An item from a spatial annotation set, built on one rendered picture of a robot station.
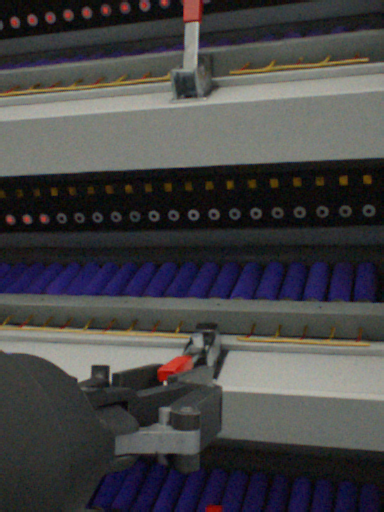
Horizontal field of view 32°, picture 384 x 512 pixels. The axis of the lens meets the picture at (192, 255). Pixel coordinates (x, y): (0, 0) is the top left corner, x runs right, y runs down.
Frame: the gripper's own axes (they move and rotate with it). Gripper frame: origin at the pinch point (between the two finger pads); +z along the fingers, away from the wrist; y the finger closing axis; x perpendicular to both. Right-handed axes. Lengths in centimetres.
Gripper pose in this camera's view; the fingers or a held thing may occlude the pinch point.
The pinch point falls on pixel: (165, 392)
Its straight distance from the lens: 43.8
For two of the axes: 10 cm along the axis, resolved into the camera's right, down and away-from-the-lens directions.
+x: 0.2, -10.0, 0.6
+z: 3.2, 0.7, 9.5
